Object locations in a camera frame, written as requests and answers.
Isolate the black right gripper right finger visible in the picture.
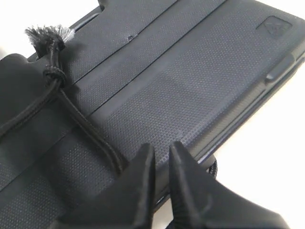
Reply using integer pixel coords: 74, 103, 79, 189
169, 142, 289, 229

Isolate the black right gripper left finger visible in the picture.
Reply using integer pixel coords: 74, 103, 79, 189
51, 143, 155, 229

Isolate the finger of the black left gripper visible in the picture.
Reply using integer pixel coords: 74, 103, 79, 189
0, 53, 60, 124

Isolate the black cord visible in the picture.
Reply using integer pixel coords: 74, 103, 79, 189
0, 24, 220, 178

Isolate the black plastic carry case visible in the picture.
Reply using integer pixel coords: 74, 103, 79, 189
0, 0, 305, 229

